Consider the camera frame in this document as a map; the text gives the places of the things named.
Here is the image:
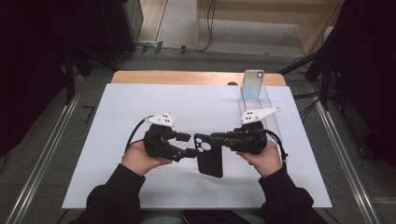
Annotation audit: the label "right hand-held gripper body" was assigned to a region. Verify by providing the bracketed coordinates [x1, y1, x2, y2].
[223, 106, 281, 155]

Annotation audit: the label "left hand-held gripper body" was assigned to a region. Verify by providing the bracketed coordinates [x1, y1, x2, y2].
[143, 112, 188, 162]

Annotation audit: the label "black phone case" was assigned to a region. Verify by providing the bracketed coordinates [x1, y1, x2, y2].
[193, 133, 224, 179]

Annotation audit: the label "clear plastic rack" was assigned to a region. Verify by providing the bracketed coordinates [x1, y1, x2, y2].
[237, 86, 283, 141]

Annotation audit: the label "iridescent clear-rimmed phone case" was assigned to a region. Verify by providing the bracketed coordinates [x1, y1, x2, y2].
[241, 69, 265, 102]

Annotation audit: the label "person's left hand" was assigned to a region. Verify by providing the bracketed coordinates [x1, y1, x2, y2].
[120, 140, 173, 176]

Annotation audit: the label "person's right hand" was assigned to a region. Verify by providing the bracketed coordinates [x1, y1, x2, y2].
[237, 139, 283, 178]

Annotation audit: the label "black metal stand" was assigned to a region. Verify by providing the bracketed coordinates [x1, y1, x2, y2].
[64, 46, 120, 105]
[278, 52, 331, 110]

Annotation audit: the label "dark cabinet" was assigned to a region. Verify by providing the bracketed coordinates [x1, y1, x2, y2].
[99, 0, 144, 62]

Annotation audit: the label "beige wooden platform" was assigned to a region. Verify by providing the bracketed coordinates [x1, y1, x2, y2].
[195, 0, 344, 55]

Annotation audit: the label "black curtain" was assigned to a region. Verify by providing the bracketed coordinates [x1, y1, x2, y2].
[323, 0, 396, 166]
[0, 0, 104, 157]

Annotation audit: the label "left hand-held gripper cable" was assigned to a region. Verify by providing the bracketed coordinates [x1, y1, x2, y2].
[124, 115, 156, 153]

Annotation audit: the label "hand-held gripper cable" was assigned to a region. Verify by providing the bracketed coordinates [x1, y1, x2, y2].
[124, 115, 156, 153]
[264, 129, 289, 164]

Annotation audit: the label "right hand-held gripper cable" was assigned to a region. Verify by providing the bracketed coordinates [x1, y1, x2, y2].
[264, 129, 289, 164]

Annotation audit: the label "black floor cables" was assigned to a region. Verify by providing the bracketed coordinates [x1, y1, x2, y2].
[292, 91, 321, 124]

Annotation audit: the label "metal floor rail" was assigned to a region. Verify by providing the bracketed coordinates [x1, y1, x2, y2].
[6, 76, 83, 224]
[312, 92, 379, 224]

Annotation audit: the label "black hanging cable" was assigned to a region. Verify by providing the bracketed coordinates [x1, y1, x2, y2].
[199, 0, 218, 52]

